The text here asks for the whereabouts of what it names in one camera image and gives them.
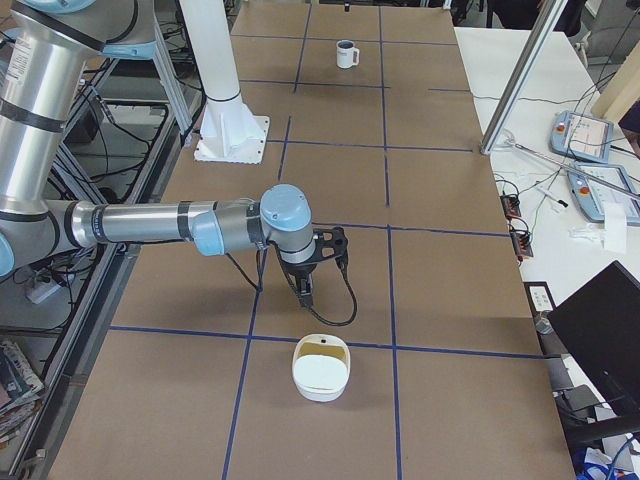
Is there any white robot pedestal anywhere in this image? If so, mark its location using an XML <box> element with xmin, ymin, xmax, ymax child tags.
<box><xmin>180</xmin><ymin>0</ymin><xmax>270</xmax><ymax>164</ymax></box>

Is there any teach pendant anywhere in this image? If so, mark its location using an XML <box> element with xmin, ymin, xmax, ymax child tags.
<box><xmin>550</xmin><ymin>110</ymin><xmax>614</xmax><ymax>164</ymax></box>
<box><xmin>567</xmin><ymin>162</ymin><xmax>639</xmax><ymax>226</ymax></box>

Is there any white ribbed plastic mug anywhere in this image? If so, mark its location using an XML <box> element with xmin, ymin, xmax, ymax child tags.
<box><xmin>336</xmin><ymin>39</ymin><xmax>360</xmax><ymax>70</ymax></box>

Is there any metal grabber stick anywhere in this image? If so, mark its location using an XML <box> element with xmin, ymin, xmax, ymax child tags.
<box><xmin>496</xmin><ymin>130</ymin><xmax>639</xmax><ymax>201</ymax></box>

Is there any aluminium table frame rail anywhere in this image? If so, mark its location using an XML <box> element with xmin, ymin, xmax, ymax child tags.
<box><xmin>1</xmin><ymin>94</ymin><xmax>182</xmax><ymax>479</ymax></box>

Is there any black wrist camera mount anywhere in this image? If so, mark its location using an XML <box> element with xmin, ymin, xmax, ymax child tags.
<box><xmin>312</xmin><ymin>226</ymin><xmax>349</xmax><ymax>273</ymax></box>

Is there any aluminium frame post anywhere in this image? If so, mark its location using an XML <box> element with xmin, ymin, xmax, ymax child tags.
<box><xmin>480</xmin><ymin>0</ymin><xmax>567</xmax><ymax>155</ymax></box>

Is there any black laptop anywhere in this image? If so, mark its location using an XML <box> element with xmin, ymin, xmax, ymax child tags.
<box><xmin>549</xmin><ymin>261</ymin><xmax>639</xmax><ymax>415</ymax></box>

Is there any black marker pen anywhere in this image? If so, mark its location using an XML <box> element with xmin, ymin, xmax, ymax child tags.
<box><xmin>536</xmin><ymin>185</ymin><xmax>568</xmax><ymax>208</ymax></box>

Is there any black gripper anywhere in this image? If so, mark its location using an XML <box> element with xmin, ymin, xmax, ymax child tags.
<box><xmin>289</xmin><ymin>263</ymin><xmax>316</xmax><ymax>306</ymax></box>

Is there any white oval bowl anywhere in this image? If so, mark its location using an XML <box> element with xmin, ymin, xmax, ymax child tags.
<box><xmin>291</xmin><ymin>333</ymin><xmax>351</xmax><ymax>402</ymax></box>

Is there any orange black circuit module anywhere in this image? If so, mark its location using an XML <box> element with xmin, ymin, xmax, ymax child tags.
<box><xmin>500</xmin><ymin>194</ymin><xmax>521</xmax><ymax>219</ymax></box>

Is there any stack of books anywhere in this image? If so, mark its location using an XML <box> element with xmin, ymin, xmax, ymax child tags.
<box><xmin>1</xmin><ymin>337</ymin><xmax>45</xmax><ymax>448</ymax></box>

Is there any near teach pendant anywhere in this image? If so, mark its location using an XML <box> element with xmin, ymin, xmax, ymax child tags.
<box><xmin>567</xmin><ymin>162</ymin><xmax>639</xmax><ymax>226</ymax></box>

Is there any far teach pendant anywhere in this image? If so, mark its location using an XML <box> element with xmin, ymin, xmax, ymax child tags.
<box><xmin>550</xmin><ymin>110</ymin><xmax>614</xmax><ymax>164</ymax></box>

